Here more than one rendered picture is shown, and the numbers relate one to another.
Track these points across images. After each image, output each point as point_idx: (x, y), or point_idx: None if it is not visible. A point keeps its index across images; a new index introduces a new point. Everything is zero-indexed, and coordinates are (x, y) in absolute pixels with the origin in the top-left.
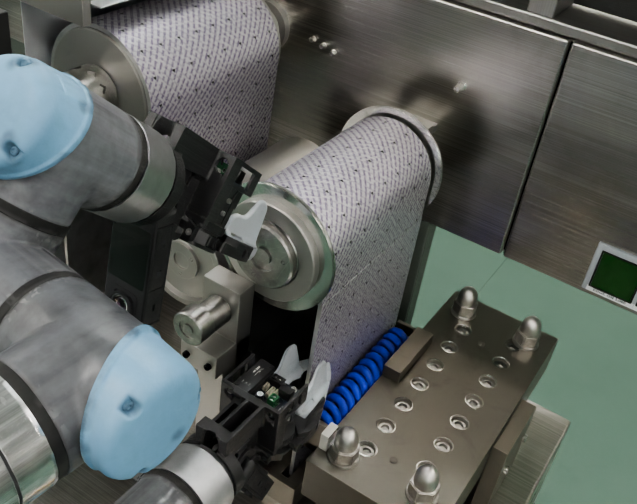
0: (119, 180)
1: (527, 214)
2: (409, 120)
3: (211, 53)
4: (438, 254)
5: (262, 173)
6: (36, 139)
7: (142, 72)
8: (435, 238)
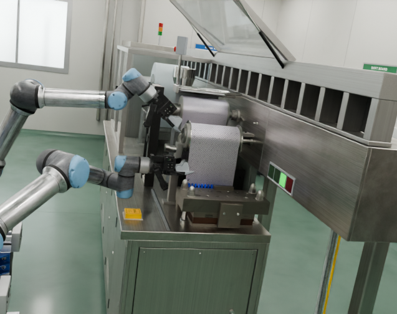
0: (141, 88)
1: (262, 157)
2: (239, 127)
3: (204, 106)
4: None
5: None
6: (128, 75)
7: (184, 103)
8: None
